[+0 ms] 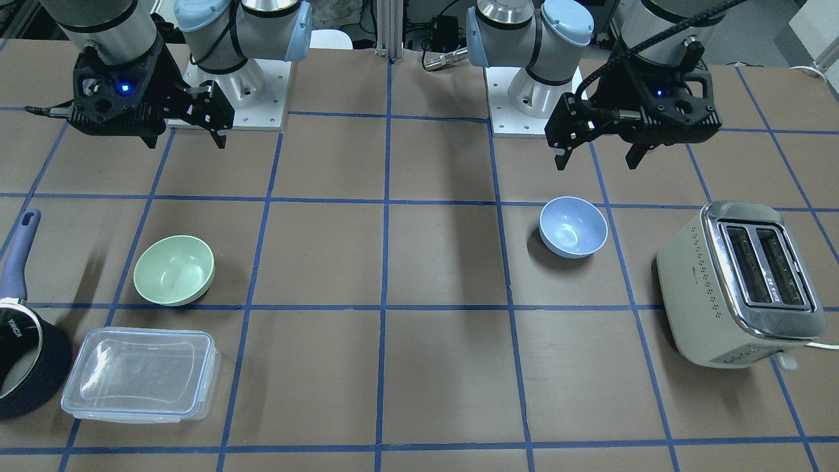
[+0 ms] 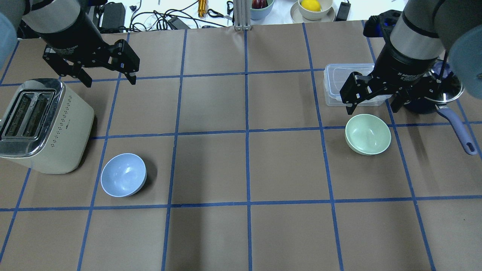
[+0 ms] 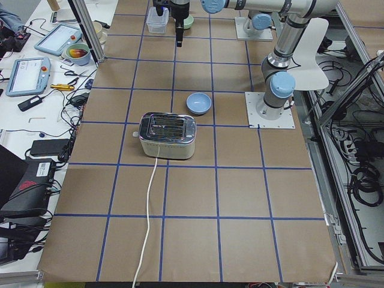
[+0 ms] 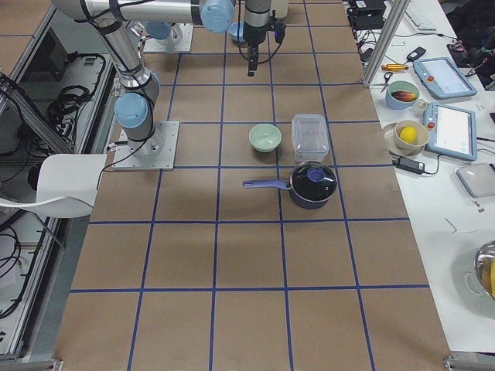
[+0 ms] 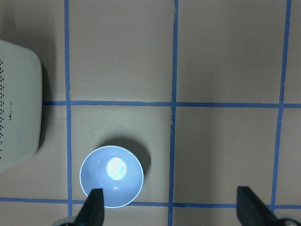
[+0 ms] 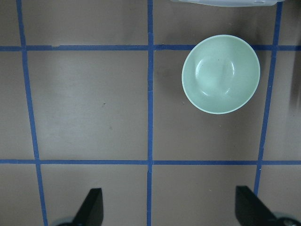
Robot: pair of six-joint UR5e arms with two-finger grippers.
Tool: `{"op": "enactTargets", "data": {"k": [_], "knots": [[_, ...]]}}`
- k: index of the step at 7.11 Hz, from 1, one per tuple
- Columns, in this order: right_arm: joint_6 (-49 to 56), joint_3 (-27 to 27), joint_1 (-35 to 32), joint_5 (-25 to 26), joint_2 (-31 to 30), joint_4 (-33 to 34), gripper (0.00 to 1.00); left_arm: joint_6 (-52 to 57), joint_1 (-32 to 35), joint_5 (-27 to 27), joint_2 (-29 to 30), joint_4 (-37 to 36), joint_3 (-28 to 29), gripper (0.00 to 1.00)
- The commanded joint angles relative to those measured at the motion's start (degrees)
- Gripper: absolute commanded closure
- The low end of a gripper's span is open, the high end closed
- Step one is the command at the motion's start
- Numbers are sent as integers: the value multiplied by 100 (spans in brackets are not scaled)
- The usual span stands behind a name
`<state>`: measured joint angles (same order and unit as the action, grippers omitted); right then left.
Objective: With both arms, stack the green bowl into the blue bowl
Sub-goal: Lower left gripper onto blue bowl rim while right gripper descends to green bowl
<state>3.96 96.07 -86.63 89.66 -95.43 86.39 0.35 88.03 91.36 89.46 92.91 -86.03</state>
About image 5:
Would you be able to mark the blue bowl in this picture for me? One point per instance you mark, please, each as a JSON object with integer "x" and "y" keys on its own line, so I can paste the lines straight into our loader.
{"x": 117, "y": 171}

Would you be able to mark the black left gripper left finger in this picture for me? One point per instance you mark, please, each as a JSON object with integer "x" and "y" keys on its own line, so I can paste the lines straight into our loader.
{"x": 92, "y": 212}

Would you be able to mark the cream metal toaster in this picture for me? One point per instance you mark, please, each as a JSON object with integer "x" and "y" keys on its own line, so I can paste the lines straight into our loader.
{"x": 20, "y": 104}

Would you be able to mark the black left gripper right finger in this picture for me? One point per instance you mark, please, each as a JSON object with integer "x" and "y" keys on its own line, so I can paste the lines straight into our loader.
{"x": 251, "y": 211}

